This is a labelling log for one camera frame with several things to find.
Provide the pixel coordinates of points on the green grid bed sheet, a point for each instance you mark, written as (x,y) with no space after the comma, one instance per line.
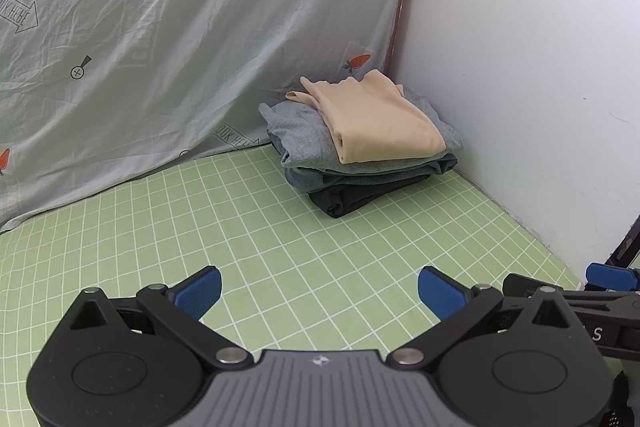
(293,277)

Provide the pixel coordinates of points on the folded black garment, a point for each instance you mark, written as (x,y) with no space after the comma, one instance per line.
(338,201)

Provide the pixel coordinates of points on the folded grey sweatshirt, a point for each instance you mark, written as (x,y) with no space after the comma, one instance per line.
(289,118)

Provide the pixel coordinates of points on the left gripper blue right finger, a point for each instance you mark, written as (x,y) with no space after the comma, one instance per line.
(463,313)

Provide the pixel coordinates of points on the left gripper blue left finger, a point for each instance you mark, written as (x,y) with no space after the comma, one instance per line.
(176,313)

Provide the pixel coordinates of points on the folded blue jeans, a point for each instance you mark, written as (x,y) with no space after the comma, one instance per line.
(360,176)

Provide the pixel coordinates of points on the grey carrot print sheet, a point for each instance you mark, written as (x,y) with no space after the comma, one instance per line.
(98,92)

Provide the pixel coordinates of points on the beige long sleeve garment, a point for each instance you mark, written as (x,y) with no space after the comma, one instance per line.
(370,119)

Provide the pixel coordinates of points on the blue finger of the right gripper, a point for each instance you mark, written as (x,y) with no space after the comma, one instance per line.
(613,278)

